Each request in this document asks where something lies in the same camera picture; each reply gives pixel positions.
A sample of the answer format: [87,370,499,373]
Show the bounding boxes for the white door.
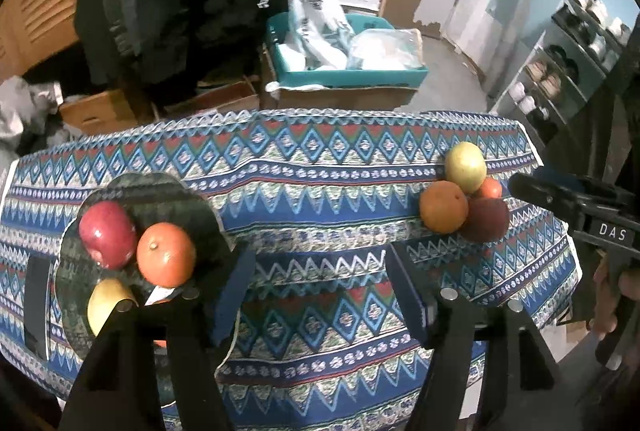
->
[480,0,536,97]

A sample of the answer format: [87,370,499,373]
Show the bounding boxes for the dark glass bowl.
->
[54,171,241,359]

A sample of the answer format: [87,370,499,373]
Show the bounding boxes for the orange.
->
[419,180,470,234]
[136,222,197,288]

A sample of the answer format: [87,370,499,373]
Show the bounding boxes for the white towel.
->
[0,76,63,147]

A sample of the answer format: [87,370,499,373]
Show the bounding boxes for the small tangerine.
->
[472,178,503,200]

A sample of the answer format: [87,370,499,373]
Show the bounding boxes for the rows of shoes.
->
[507,0,632,127]

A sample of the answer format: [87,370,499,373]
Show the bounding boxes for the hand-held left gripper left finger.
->
[59,248,257,431]

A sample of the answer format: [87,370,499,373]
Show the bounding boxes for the large yellow apple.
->
[444,142,487,194]

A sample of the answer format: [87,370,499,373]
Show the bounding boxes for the black hooded coat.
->
[75,0,281,112]

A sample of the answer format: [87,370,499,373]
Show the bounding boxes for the large cardboard box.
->
[262,46,426,112]

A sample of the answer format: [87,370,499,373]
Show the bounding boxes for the person's right hand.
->
[592,256,633,337]

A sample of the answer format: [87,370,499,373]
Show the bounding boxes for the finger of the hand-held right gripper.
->
[507,172,583,214]
[545,172,601,193]

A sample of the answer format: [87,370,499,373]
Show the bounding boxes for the small cardboard box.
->
[170,81,261,114]

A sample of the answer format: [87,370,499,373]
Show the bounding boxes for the dark red apple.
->
[462,196,510,243]

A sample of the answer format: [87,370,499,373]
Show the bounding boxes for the grey shoe rack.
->
[492,0,633,142]

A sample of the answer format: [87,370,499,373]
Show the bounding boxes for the wooden drawer box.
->
[59,88,138,134]

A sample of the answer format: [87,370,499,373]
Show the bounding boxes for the teal plastic bin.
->
[265,14,430,89]

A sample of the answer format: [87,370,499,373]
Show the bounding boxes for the blue patterned tablecloth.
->
[0,108,583,431]

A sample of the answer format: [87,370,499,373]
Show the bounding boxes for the black rectangular slab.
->
[24,255,53,359]

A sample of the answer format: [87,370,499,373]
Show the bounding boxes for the clear plastic bag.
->
[347,28,426,72]

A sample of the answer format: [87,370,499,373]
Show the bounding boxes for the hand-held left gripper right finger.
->
[387,241,563,431]

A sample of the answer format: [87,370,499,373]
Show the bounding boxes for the bright red apple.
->
[78,201,138,271]

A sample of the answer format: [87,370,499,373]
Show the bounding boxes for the small yellow apple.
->
[86,277,138,337]

